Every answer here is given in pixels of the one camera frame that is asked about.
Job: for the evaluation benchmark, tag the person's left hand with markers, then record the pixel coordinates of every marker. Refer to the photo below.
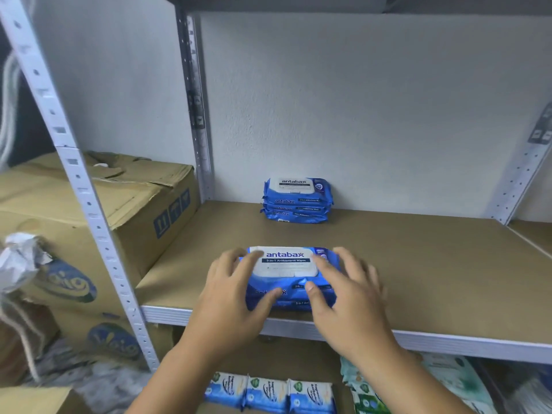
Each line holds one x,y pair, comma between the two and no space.
224,310

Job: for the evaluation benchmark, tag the person's right hand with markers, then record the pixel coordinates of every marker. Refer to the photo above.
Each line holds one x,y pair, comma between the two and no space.
358,314

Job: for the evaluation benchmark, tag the small green packets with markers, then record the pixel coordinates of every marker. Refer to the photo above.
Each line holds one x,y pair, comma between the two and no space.
367,399

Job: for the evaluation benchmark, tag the grey metal shelf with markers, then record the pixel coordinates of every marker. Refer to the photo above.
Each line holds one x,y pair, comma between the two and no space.
431,263

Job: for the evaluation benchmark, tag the teal wipes pack stack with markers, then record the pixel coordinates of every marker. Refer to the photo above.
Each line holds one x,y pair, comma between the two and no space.
457,383

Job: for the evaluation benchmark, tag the person's left forearm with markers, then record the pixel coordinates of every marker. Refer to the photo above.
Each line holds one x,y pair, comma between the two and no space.
181,383

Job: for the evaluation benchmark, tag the person's right forearm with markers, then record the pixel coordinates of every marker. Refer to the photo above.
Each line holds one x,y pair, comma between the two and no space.
405,388

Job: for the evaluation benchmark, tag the water bottles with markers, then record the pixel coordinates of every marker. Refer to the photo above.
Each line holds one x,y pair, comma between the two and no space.
530,392

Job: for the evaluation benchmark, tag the plain cardboard box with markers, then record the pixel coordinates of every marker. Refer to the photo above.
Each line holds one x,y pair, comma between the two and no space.
34,402

